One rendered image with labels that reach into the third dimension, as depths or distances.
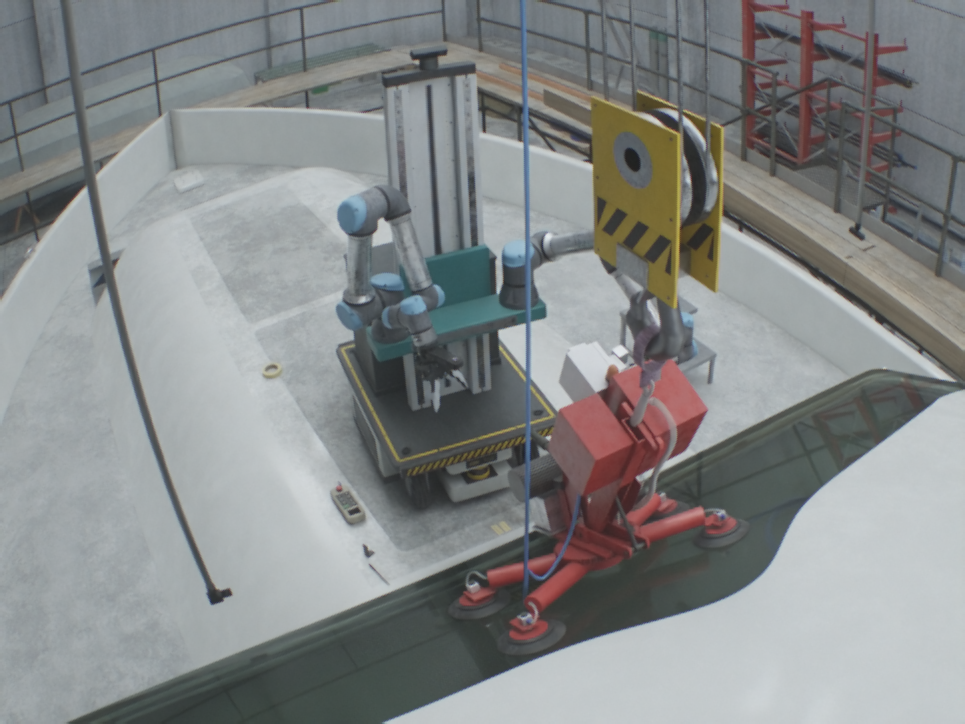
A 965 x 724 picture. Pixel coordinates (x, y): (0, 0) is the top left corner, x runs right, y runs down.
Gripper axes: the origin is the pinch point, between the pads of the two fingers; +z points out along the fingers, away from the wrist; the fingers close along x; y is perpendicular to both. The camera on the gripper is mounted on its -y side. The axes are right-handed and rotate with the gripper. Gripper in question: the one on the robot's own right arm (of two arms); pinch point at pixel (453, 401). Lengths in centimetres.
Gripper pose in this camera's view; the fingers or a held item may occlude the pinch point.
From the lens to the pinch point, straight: 299.4
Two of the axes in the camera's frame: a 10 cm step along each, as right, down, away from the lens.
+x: -5.9, 4.5, -6.7
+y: -7.3, 0.5, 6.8
